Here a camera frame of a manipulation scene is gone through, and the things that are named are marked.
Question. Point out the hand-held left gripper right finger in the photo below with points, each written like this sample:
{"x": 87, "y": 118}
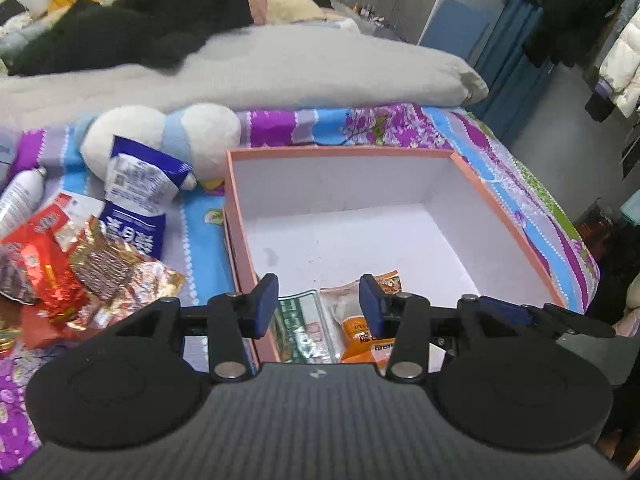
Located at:
{"x": 371, "y": 307}

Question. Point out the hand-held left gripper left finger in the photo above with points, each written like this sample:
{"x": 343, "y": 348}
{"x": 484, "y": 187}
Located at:
{"x": 265, "y": 305}

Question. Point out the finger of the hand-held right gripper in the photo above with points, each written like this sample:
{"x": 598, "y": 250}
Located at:
{"x": 502, "y": 310}

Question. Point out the orange snack packet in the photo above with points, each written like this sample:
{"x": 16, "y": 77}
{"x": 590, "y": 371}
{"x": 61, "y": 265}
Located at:
{"x": 362, "y": 337}

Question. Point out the clear pastry packet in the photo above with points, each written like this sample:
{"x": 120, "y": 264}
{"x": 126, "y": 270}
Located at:
{"x": 340, "y": 300}

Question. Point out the green snack packet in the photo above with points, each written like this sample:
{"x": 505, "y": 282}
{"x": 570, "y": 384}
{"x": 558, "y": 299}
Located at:
{"x": 302, "y": 327}

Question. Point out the pink cardboard box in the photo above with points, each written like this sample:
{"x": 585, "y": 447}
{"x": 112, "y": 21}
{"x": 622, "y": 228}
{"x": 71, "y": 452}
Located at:
{"x": 350, "y": 220}

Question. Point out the gold foil snack packet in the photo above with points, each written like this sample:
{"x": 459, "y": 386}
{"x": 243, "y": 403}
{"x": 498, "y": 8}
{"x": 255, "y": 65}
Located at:
{"x": 120, "y": 275}

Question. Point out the bright red foil snack packet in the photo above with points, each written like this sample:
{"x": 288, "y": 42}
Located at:
{"x": 47, "y": 270}

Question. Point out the dark bag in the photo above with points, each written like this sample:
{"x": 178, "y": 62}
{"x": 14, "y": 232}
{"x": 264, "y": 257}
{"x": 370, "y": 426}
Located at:
{"x": 595, "y": 230}

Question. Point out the blue and white snack bag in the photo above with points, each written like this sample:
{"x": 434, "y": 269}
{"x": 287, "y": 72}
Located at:
{"x": 137, "y": 195}

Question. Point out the white and blue plush toy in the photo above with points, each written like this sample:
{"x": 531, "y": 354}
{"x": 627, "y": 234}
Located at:
{"x": 150, "y": 135}

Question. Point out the grey duvet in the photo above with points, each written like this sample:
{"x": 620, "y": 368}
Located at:
{"x": 300, "y": 70}

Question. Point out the blue curtain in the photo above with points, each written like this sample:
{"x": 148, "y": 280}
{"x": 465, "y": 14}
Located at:
{"x": 515, "y": 70}

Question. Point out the dark brown snack packet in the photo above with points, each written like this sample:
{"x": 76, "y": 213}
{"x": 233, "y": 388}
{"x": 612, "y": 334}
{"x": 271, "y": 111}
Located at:
{"x": 15, "y": 275}

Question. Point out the white puffer jacket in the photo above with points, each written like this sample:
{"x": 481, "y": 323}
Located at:
{"x": 622, "y": 70}

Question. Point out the white spray bottle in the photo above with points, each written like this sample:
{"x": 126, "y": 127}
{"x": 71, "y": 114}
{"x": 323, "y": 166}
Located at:
{"x": 20, "y": 195}

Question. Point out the blue panel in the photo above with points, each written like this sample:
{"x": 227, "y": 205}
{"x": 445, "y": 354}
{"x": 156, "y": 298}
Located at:
{"x": 457, "y": 27}

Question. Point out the beige pillow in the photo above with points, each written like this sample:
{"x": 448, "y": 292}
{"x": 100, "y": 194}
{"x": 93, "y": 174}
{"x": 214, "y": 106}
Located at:
{"x": 287, "y": 5}

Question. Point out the black hanging coat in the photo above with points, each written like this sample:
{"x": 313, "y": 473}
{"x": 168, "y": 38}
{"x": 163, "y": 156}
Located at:
{"x": 570, "y": 10}

